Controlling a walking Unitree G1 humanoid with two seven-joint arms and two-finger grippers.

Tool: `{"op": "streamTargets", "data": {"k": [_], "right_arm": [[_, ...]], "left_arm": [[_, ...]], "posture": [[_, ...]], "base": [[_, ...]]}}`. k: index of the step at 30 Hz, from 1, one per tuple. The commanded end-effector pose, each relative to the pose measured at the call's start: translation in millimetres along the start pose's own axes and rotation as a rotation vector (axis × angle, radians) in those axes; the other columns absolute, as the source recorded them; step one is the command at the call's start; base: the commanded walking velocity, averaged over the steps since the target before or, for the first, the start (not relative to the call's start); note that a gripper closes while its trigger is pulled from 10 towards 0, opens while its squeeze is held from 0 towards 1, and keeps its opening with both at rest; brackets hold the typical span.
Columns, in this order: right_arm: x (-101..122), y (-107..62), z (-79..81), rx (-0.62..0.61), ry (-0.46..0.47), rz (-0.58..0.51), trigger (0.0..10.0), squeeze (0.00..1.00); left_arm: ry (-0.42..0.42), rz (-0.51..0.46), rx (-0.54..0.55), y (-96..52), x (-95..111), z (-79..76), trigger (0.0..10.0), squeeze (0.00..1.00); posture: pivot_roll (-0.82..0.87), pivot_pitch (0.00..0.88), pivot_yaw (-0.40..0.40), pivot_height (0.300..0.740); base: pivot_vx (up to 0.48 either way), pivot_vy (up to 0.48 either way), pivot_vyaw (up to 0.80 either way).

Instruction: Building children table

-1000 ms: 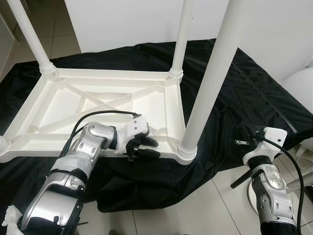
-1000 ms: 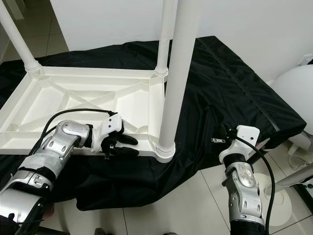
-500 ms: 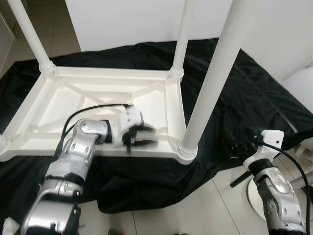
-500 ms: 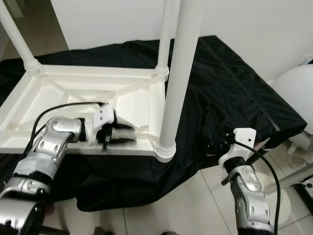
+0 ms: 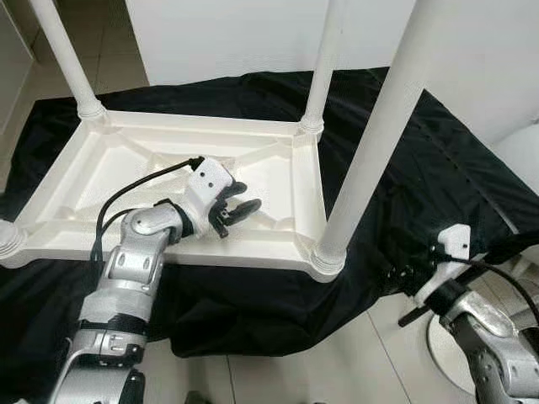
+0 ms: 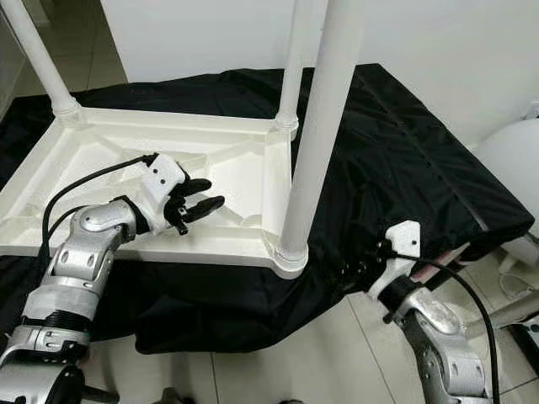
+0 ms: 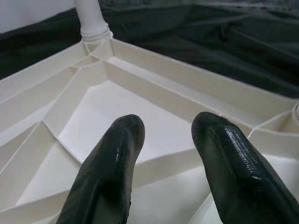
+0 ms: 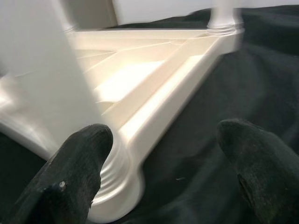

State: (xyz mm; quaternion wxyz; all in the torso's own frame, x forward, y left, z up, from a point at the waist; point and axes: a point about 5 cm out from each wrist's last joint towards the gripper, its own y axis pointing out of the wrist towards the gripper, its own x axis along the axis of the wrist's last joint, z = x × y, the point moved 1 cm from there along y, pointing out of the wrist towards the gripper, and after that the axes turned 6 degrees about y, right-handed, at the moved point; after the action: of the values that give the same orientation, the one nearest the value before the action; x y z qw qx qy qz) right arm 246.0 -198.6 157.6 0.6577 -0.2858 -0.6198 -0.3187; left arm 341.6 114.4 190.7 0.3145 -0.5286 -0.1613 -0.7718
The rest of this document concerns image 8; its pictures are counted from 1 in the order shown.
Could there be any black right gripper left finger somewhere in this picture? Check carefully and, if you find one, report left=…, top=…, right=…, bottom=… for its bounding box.
left=9, top=123, right=114, bottom=224

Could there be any white plastic table top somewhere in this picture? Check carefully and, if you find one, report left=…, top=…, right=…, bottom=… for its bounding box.
left=0, top=25, right=245, bottom=222

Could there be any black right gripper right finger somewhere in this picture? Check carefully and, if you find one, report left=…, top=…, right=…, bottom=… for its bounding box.
left=216, top=119, right=299, bottom=224

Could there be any black table cloth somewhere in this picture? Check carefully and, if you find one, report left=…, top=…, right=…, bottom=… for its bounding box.
left=0, top=4, right=299, bottom=224

